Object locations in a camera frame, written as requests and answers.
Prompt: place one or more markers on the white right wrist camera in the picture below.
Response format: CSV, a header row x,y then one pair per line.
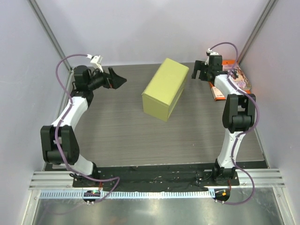
x,y
209,53

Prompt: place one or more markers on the white slotted cable duct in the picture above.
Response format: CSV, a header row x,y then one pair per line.
x,y
93,194

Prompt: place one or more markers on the orange flat tray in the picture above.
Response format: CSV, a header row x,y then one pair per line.
x,y
227,64

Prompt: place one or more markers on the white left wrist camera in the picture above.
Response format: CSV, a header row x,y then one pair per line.
x,y
95,61

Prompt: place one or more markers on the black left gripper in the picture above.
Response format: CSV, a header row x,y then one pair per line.
x,y
113,80

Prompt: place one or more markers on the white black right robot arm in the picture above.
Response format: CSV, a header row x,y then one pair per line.
x,y
238,115

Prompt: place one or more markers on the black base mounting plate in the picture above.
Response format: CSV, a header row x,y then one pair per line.
x,y
164,178

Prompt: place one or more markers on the white red small box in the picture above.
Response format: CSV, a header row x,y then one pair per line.
x,y
217,94

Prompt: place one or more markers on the right aluminium corner post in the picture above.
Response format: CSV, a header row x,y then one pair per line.
x,y
257,28

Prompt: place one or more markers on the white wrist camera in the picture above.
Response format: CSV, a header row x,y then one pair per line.
x,y
209,53
95,61

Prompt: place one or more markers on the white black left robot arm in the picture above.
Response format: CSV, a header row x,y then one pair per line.
x,y
58,140

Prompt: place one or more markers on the aluminium corner post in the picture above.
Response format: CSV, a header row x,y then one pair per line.
x,y
257,28
46,27

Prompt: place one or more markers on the green metal drawer toolbox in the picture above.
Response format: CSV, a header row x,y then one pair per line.
x,y
164,89

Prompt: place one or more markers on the left aluminium corner post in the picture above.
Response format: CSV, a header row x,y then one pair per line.
x,y
46,27

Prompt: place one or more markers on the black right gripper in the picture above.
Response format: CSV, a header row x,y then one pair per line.
x,y
201,71

